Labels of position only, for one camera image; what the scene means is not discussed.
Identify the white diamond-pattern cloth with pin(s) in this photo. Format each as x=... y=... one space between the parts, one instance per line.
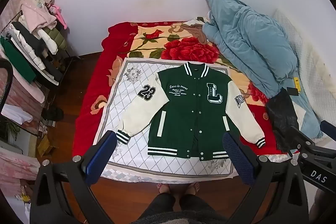
x=136 y=140

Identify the pink fleece garment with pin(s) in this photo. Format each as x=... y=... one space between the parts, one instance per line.
x=34 y=16

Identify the black garment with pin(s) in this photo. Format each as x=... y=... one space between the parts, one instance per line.
x=282 y=111
x=29 y=37

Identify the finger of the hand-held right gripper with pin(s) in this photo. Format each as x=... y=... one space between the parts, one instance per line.
x=328 y=128
x=302 y=134

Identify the person's dark fleece top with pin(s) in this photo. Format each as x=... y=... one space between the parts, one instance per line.
x=181 y=218

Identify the person's left leg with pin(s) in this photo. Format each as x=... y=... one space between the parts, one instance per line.
x=165 y=203

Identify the pink folded cloth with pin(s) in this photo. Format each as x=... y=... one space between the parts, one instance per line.
x=26 y=92

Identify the pink clothes hanger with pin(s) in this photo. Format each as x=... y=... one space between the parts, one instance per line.
x=61 y=19

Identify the green garment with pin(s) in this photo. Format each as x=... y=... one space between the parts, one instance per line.
x=18 y=58

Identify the green and white varsity jacket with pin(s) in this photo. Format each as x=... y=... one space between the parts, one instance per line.
x=178 y=113

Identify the cardboard box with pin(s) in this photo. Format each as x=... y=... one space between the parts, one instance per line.
x=46 y=146

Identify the pink floral cloth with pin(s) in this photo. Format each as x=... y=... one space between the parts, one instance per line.
x=15 y=163

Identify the blue duvet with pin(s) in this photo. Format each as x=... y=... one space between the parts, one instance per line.
x=249 y=37

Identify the person's leg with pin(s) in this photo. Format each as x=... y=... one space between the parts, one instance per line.
x=165 y=203
x=194 y=203

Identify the black metal clothes rack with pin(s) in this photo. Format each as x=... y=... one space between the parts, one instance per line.
x=70 y=57

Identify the green plant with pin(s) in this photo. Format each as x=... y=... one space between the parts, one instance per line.
x=9 y=129

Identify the person's right leg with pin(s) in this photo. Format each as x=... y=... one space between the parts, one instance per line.
x=194 y=203

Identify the olive quilted garment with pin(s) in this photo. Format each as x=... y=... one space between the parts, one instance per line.
x=59 y=39

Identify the person's right forearm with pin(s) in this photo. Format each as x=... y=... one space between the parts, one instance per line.
x=320 y=205

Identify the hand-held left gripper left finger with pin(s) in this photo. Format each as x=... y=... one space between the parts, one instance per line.
x=101 y=158

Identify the yellow tag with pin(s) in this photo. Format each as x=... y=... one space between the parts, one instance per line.
x=296 y=83

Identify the black phone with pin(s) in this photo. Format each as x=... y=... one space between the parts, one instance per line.
x=292 y=91

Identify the red floral blanket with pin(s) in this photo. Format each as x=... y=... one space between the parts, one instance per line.
x=92 y=87

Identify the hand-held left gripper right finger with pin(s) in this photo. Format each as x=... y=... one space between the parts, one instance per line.
x=237 y=158

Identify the white textured bedspread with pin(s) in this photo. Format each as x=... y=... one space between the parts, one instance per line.
x=315 y=61

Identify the white puffer garment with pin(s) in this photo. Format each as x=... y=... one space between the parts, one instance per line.
x=48 y=43

